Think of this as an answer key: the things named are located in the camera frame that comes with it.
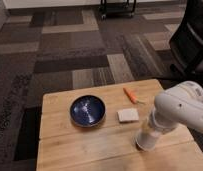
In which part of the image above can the dark blue bowl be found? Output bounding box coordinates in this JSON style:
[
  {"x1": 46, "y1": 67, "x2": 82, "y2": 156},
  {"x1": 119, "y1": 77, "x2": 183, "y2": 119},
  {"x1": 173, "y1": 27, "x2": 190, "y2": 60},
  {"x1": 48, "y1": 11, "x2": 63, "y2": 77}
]
[{"x1": 70, "y1": 95, "x2": 106, "y2": 128}]

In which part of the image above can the white folded cloth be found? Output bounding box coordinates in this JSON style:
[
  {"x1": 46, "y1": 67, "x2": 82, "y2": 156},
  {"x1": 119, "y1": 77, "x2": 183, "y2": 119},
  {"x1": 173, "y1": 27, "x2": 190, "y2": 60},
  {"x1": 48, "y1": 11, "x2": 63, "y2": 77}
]
[{"x1": 117, "y1": 108, "x2": 139, "y2": 122}]

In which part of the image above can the orange carrot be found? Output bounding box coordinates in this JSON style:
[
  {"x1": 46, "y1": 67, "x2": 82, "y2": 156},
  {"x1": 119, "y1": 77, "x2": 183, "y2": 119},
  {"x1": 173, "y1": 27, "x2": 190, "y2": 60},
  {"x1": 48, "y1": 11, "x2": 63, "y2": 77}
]
[{"x1": 123, "y1": 88, "x2": 144, "y2": 104}]

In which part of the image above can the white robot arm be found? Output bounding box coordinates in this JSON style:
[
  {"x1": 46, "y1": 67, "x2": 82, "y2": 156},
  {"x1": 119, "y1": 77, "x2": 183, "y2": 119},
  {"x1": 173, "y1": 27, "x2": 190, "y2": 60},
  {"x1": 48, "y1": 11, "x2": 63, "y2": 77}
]
[{"x1": 149, "y1": 81, "x2": 203, "y2": 134}]

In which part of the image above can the black office chair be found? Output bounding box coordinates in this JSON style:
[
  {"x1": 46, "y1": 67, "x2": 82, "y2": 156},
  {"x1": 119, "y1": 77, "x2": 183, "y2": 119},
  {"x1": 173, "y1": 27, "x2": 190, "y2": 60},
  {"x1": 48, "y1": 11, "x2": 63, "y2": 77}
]
[{"x1": 169, "y1": 0, "x2": 203, "y2": 77}]

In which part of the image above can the black rolling cart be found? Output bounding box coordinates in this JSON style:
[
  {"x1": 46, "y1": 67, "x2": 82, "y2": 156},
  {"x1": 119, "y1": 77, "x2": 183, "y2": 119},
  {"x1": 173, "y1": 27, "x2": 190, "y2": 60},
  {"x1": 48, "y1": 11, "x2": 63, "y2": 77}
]
[{"x1": 99, "y1": 0, "x2": 137, "y2": 19}]

